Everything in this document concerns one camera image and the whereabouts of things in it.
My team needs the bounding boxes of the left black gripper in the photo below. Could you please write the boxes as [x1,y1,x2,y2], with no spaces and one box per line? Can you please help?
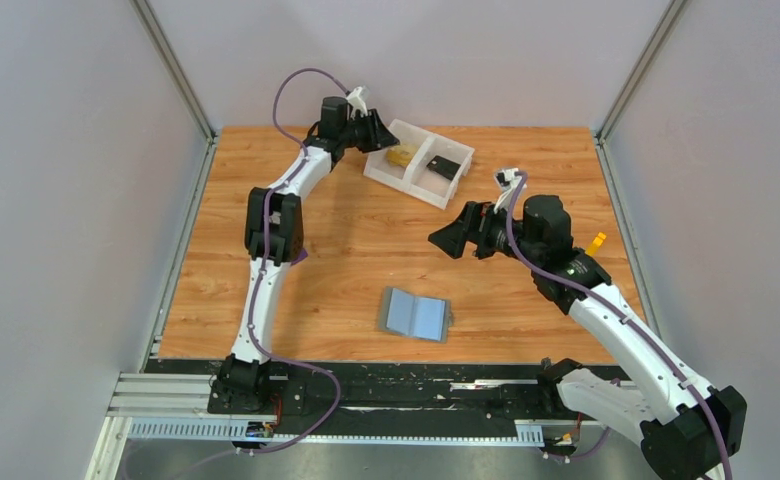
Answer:
[340,110,401,155]

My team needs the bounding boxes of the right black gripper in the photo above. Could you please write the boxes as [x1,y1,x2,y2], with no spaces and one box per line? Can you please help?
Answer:
[428,199,541,268]

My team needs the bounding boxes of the grey card holder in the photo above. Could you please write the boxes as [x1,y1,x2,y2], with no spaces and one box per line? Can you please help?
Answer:
[377,287,454,343]

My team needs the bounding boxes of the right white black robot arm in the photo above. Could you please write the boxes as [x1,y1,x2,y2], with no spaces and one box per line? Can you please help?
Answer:
[428,195,747,479]

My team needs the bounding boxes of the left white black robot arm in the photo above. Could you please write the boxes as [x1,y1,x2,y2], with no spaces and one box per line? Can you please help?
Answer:
[208,96,399,414]

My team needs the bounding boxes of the gold card in tray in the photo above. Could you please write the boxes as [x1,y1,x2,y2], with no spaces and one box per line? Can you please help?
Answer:
[385,145,417,168]

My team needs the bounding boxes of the black card in tray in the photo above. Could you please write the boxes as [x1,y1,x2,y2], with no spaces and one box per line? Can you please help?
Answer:
[426,155,461,181]

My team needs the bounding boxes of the white two-compartment tray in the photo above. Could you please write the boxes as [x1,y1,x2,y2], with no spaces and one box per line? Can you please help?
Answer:
[363,119,475,210]

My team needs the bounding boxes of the purple metronome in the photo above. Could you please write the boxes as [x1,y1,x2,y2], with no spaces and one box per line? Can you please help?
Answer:
[291,248,308,266]

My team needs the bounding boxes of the colourful toy brick figure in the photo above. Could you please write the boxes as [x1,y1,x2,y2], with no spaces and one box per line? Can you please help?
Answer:
[585,232,607,257]

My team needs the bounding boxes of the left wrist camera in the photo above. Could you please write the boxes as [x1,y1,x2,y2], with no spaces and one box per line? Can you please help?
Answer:
[346,85,370,116]

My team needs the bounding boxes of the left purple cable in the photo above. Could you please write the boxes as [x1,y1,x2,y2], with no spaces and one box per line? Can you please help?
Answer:
[244,68,352,455]

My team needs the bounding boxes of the right aluminium corner post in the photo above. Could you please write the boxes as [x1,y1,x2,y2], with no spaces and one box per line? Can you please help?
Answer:
[596,0,690,143]

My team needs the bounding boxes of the aluminium corner post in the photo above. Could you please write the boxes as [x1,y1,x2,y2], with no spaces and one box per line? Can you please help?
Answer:
[130,0,217,143]
[596,0,690,143]

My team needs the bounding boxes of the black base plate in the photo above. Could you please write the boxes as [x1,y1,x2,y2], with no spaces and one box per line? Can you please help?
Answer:
[205,359,630,442]

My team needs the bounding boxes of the left aluminium corner post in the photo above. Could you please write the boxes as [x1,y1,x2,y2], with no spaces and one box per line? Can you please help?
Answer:
[130,0,217,143]

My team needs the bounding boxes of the aluminium rail frame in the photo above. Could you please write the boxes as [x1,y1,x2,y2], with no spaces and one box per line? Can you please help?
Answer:
[101,372,711,448]

